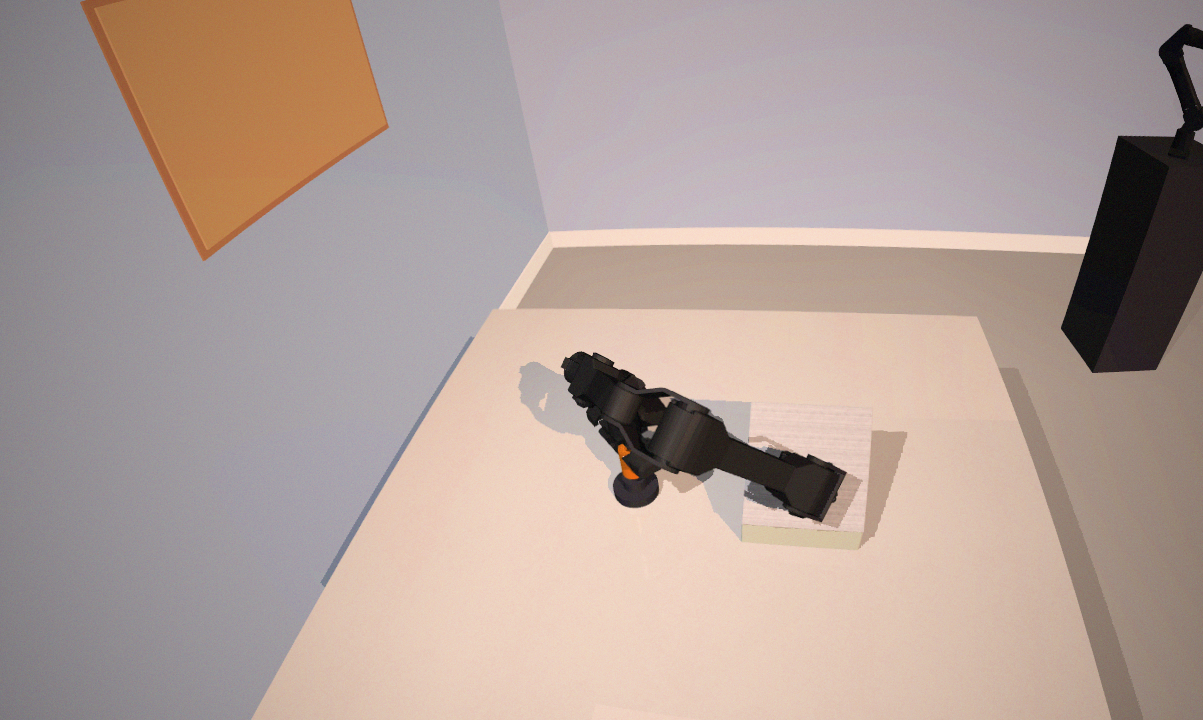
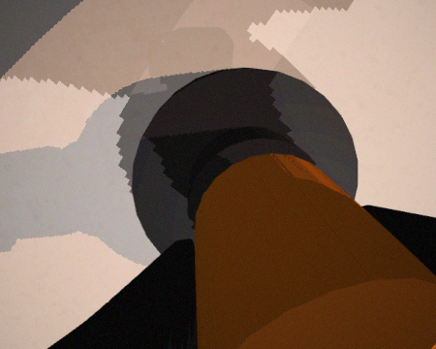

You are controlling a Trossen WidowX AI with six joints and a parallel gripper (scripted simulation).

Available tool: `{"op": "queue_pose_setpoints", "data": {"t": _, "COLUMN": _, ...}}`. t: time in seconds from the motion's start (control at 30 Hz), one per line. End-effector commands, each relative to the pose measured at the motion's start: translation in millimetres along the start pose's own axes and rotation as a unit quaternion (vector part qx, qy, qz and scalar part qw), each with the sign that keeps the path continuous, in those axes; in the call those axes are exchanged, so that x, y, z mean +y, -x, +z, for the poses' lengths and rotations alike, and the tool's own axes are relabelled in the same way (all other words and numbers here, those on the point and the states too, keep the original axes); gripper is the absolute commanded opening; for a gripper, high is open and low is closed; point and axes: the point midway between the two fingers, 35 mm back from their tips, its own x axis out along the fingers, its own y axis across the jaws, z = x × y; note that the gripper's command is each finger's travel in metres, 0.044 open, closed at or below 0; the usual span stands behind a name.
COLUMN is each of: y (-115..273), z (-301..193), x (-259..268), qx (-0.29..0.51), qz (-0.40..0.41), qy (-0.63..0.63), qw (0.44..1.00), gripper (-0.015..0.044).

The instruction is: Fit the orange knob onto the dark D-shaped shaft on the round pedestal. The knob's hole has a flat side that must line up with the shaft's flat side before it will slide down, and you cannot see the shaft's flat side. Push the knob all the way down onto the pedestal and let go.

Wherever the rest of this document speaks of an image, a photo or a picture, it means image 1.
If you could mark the orange knob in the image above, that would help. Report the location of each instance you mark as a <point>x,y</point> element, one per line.
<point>623,451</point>

